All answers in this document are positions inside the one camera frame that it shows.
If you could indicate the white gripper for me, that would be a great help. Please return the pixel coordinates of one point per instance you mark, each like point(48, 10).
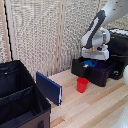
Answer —
point(96, 54)

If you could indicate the blue plastic bowl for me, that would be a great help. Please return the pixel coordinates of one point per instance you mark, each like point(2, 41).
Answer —
point(90, 63)

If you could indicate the black air fryer drawer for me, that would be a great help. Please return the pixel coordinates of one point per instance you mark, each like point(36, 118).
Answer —
point(96, 75)

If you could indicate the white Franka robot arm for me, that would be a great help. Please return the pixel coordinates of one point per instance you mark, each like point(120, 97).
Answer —
point(96, 30)

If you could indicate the white item on air fryer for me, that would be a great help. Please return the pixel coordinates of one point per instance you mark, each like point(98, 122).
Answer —
point(120, 32)

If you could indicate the red plastic cup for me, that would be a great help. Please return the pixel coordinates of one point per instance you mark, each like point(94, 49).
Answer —
point(82, 85)

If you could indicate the woven bamboo screen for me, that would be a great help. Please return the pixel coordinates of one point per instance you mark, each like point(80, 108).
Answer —
point(33, 33)

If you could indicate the black fabric storage box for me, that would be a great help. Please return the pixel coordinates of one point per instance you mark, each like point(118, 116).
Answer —
point(20, 100)

